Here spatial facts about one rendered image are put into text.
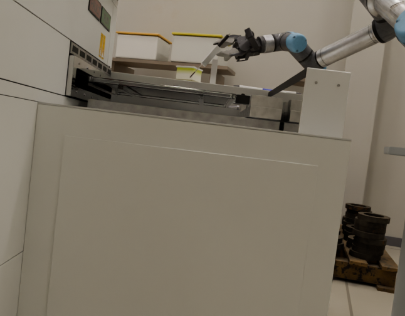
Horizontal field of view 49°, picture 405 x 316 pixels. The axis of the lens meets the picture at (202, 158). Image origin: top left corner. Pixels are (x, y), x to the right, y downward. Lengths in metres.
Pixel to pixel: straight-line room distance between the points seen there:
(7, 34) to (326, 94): 0.62
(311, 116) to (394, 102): 3.37
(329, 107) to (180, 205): 0.37
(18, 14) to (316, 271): 0.73
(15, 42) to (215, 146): 0.40
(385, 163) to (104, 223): 3.59
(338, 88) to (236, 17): 3.58
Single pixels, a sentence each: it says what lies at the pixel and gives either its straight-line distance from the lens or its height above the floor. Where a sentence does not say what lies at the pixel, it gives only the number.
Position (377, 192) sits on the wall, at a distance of 4.30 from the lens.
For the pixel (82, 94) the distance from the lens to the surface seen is 1.18.
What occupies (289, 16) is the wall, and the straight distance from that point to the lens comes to 4.44.
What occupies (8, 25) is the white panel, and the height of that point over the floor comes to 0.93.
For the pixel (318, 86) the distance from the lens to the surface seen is 0.97.
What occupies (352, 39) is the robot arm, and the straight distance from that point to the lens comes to 1.82.
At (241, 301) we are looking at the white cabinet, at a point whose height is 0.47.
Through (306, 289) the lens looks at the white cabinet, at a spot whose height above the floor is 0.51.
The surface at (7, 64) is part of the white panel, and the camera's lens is 0.81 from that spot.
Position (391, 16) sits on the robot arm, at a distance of 1.46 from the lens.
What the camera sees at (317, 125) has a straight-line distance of 0.96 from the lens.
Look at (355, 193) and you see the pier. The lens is 4.12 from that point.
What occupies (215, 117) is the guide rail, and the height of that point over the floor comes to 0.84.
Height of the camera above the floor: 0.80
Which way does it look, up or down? 3 degrees down
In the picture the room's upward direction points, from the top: 7 degrees clockwise
